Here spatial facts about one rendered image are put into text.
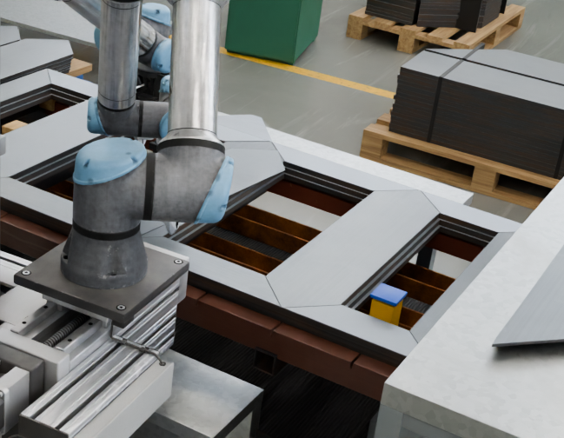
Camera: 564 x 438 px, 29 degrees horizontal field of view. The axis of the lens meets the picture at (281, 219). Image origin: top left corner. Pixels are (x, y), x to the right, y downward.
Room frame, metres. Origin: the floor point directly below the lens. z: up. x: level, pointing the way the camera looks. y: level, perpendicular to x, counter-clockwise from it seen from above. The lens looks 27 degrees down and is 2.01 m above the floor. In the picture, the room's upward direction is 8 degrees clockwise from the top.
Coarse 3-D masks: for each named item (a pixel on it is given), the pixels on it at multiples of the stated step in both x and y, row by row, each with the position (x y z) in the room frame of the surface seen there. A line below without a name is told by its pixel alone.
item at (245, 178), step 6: (234, 168) 2.55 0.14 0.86; (240, 168) 2.56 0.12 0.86; (234, 174) 2.52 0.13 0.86; (240, 174) 2.52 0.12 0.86; (246, 174) 2.53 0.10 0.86; (252, 174) 2.53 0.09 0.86; (234, 180) 2.48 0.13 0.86; (240, 180) 2.48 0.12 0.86; (246, 180) 2.49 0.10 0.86; (252, 180) 2.49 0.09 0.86; (258, 180) 2.50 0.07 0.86; (246, 186) 2.45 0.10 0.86
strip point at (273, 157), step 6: (240, 150) 2.67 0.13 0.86; (246, 150) 2.68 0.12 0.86; (252, 150) 2.68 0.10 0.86; (258, 150) 2.69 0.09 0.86; (264, 150) 2.69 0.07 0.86; (270, 150) 2.70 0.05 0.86; (276, 150) 2.70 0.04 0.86; (252, 156) 2.64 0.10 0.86; (258, 156) 2.65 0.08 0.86; (264, 156) 2.65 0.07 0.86; (270, 156) 2.66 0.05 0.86; (276, 156) 2.66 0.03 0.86; (270, 162) 2.62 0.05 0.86; (276, 162) 2.63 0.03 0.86; (282, 168) 2.59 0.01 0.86
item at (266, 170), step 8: (232, 152) 2.65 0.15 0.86; (240, 152) 2.66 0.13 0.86; (240, 160) 2.61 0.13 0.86; (248, 160) 2.61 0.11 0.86; (256, 160) 2.62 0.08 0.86; (248, 168) 2.56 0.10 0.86; (256, 168) 2.57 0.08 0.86; (264, 168) 2.58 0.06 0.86; (272, 168) 2.59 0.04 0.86; (264, 176) 2.52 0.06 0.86
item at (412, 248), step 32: (32, 96) 2.89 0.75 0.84; (64, 96) 2.95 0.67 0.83; (64, 160) 2.51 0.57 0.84; (256, 192) 2.49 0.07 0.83; (352, 192) 2.55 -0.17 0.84; (64, 224) 2.14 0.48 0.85; (192, 224) 2.24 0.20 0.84; (448, 224) 2.43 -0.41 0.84; (224, 288) 1.96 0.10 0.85; (288, 320) 1.90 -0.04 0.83; (384, 352) 1.80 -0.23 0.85
